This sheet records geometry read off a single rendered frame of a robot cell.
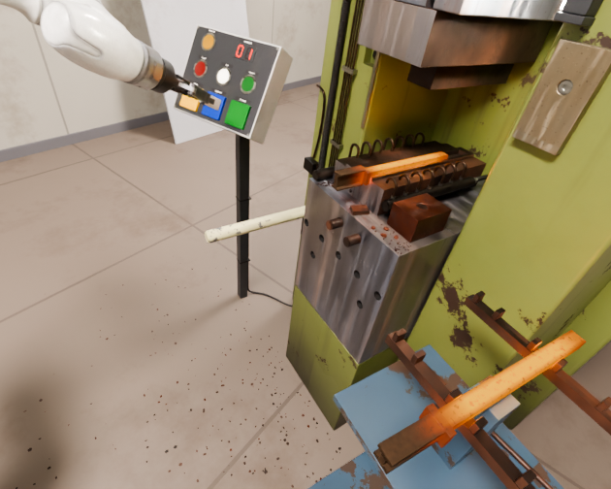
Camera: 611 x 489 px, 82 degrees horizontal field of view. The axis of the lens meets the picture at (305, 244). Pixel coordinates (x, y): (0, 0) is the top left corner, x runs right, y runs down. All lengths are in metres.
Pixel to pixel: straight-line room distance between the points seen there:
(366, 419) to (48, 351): 1.44
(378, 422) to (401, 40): 0.79
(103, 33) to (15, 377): 1.42
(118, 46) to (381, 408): 0.90
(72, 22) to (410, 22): 0.61
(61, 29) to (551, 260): 1.00
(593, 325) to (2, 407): 2.05
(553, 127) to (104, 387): 1.66
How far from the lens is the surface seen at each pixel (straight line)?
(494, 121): 1.27
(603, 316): 1.39
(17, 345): 1.99
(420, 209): 0.89
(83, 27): 0.81
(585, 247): 0.84
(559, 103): 0.80
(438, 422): 0.56
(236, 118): 1.18
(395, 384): 0.90
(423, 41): 0.81
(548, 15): 1.00
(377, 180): 0.93
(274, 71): 1.18
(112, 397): 1.68
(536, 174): 0.84
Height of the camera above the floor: 1.42
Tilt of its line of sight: 39 degrees down
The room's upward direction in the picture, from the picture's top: 8 degrees clockwise
